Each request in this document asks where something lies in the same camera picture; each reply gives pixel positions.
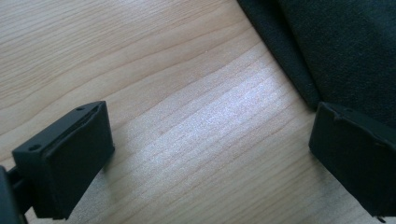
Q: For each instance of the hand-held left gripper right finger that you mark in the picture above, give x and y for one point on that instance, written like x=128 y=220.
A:
x=355 y=155

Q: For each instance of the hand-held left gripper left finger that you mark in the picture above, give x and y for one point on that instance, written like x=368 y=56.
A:
x=74 y=161

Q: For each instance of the dark cloth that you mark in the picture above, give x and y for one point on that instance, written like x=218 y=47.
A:
x=342 y=46

